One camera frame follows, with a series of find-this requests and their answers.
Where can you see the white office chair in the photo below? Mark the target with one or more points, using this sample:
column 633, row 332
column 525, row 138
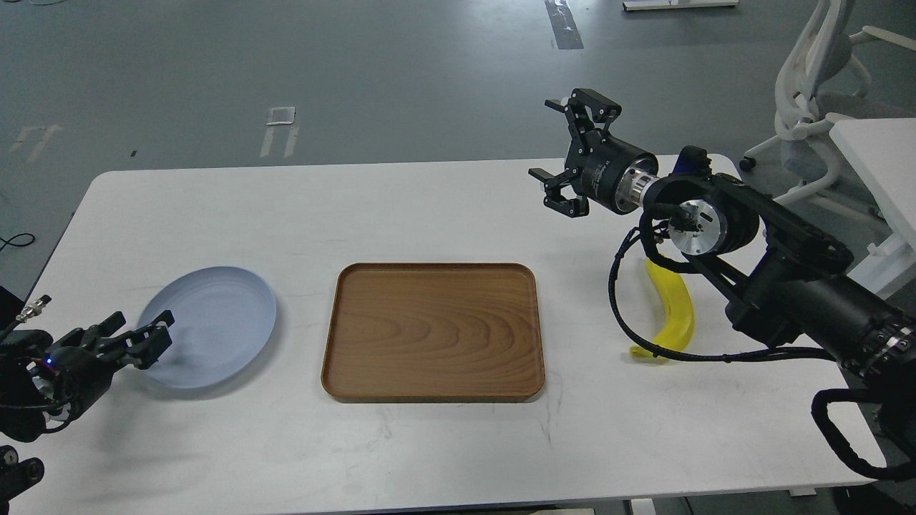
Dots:
column 820, row 84

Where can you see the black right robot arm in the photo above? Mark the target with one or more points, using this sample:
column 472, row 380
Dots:
column 784, row 279

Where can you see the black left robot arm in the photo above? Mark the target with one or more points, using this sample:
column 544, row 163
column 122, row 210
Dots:
column 21, row 404

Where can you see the white side table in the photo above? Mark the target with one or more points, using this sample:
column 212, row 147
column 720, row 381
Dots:
column 882, row 153

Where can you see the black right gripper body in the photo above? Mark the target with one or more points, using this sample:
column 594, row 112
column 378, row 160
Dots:
column 608, row 168

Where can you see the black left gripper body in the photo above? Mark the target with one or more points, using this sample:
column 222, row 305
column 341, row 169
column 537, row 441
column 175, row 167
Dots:
column 71, row 378

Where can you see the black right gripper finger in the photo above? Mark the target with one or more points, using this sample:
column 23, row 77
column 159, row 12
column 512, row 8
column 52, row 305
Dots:
column 586, row 111
column 553, row 185

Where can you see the brown wooden tray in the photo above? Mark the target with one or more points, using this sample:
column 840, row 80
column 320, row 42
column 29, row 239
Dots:
column 434, row 332

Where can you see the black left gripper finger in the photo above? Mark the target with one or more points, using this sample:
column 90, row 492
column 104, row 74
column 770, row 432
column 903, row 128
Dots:
column 100, row 339
column 140, row 347

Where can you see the yellow banana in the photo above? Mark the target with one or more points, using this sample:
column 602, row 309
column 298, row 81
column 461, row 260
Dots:
column 679, row 324

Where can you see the light blue plate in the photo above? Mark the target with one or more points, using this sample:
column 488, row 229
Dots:
column 224, row 316

